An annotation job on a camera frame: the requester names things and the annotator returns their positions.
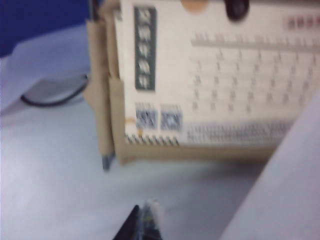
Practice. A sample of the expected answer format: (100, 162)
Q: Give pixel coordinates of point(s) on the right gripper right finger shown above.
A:
(150, 230)

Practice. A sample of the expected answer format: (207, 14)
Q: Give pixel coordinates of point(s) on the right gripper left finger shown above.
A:
(130, 230)

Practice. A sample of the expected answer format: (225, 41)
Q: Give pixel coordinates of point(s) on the white ceramic mug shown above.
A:
(287, 187)

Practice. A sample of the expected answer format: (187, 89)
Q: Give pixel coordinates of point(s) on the wooden pencil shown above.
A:
(101, 112)

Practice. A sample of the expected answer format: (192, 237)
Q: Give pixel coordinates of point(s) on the beige desk calendar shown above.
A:
(225, 87)

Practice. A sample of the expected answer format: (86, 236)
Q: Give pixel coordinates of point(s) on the blue office partition panel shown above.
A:
(37, 17)

